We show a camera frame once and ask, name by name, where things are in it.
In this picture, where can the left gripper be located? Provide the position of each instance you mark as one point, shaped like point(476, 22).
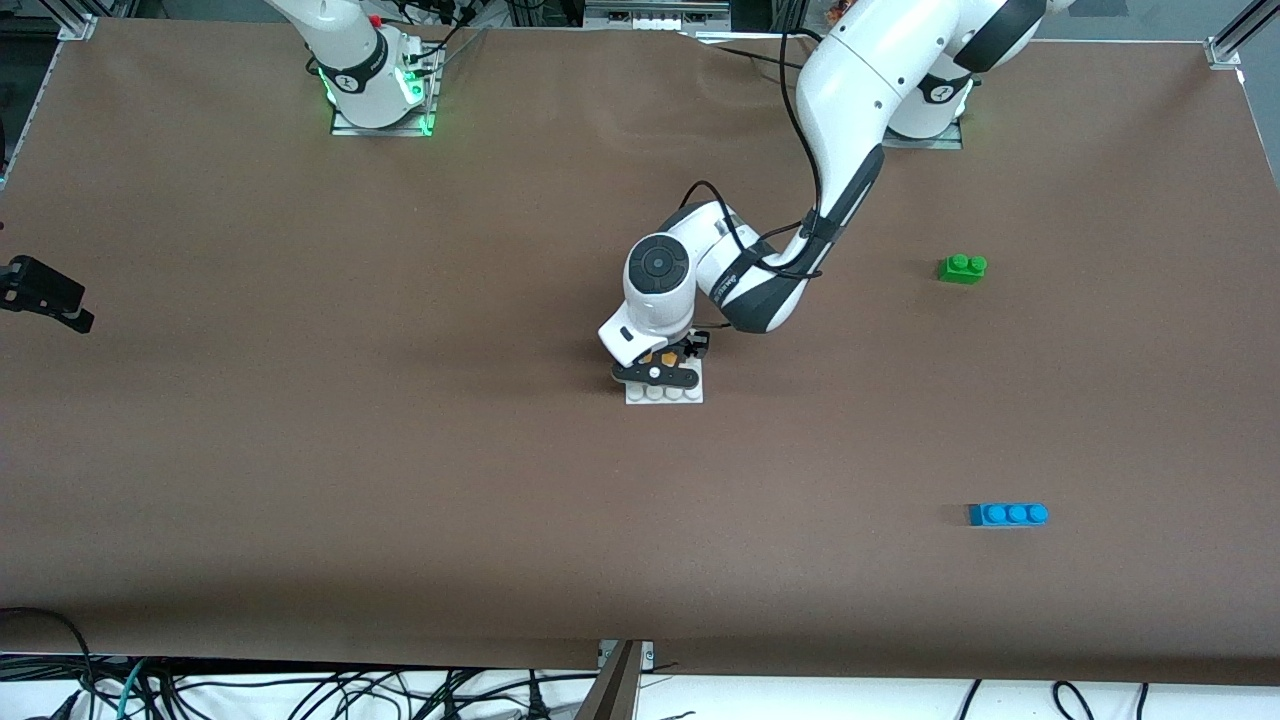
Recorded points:
point(691, 349)

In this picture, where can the yellow two-stud block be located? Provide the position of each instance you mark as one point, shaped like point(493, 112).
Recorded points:
point(664, 354)

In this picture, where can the white studded base plate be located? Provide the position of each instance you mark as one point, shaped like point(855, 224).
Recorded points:
point(665, 396)

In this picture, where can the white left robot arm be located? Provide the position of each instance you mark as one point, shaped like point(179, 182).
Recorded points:
point(850, 90)

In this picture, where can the green two-stud block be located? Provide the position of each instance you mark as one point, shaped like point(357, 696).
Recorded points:
point(962, 269)

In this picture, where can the blue three-stud block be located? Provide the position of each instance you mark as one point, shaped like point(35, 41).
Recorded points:
point(1010, 515)

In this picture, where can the brown table cover cloth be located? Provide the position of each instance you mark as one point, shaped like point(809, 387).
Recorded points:
point(600, 550)

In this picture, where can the aluminium frame profile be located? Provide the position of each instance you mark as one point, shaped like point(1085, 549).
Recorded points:
point(1225, 50)
point(75, 22)

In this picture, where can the metal table edge bracket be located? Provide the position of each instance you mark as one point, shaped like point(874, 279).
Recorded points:
point(615, 690)

